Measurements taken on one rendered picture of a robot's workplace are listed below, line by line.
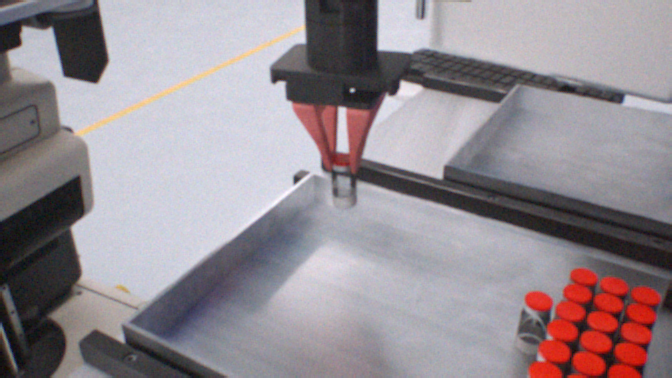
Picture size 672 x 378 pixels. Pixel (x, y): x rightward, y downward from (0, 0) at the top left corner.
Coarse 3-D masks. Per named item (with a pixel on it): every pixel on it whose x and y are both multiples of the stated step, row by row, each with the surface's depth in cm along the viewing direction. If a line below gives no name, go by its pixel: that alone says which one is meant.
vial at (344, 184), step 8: (336, 168) 55; (344, 168) 55; (336, 176) 55; (344, 176) 55; (352, 176) 55; (336, 184) 55; (344, 184) 55; (352, 184) 56; (336, 192) 56; (344, 192) 56; (352, 192) 56; (336, 200) 56; (344, 200) 56; (352, 200) 56
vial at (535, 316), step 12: (528, 300) 46; (540, 300) 46; (552, 300) 46; (528, 312) 46; (540, 312) 46; (528, 324) 47; (540, 324) 46; (516, 336) 48; (528, 336) 47; (540, 336) 47; (528, 348) 48
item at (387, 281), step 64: (320, 192) 66; (384, 192) 62; (256, 256) 58; (320, 256) 58; (384, 256) 58; (448, 256) 58; (512, 256) 57; (576, 256) 54; (128, 320) 46; (192, 320) 51; (256, 320) 51; (320, 320) 51; (384, 320) 51; (448, 320) 51; (512, 320) 51
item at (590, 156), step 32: (512, 96) 84; (544, 96) 84; (576, 96) 82; (480, 128) 74; (512, 128) 82; (544, 128) 82; (576, 128) 82; (608, 128) 82; (640, 128) 80; (448, 160) 67; (480, 160) 74; (512, 160) 74; (544, 160) 74; (576, 160) 74; (608, 160) 74; (640, 160) 74; (512, 192) 64; (544, 192) 62; (576, 192) 68; (608, 192) 68; (640, 192) 68; (640, 224) 59
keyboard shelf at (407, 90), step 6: (480, 60) 128; (504, 66) 125; (402, 84) 115; (408, 84) 115; (414, 84) 115; (402, 90) 113; (408, 90) 113; (414, 90) 113; (396, 96) 114; (402, 96) 113; (408, 96) 112
